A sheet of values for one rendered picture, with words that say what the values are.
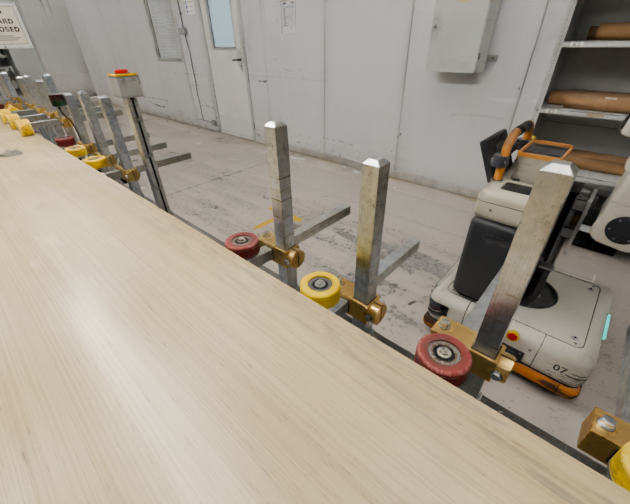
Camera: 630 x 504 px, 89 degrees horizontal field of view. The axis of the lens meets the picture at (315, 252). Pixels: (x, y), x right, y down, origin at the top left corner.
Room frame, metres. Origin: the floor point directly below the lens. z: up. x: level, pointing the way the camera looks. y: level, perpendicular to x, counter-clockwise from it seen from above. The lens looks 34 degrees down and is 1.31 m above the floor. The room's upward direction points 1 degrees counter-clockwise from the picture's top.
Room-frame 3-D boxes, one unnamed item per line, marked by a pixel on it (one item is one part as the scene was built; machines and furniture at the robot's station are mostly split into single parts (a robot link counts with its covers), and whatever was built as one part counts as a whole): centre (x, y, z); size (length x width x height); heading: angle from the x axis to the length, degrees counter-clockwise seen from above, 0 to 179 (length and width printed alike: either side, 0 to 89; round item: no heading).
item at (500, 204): (1.25, -0.93, 0.59); 0.55 x 0.34 x 0.83; 137
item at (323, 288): (0.49, -0.01, 0.85); 0.08 x 0.08 x 0.11
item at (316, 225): (0.80, 0.04, 0.83); 0.43 x 0.03 x 0.04; 137
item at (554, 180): (0.37, -0.29, 0.94); 0.04 x 0.04 x 0.48; 47
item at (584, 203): (1.11, -1.16, 0.68); 0.28 x 0.27 x 0.25; 137
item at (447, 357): (0.32, -0.19, 0.85); 0.08 x 0.08 x 0.11
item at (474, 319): (0.46, -0.33, 0.83); 0.43 x 0.03 x 0.04; 137
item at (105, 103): (1.39, 0.81, 0.90); 0.04 x 0.04 x 0.48; 47
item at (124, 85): (1.21, 0.62, 1.18); 0.07 x 0.07 x 0.08; 47
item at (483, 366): (0.38, -0.27, 0.83); 0.14 x 0.06 x 0.05; 47
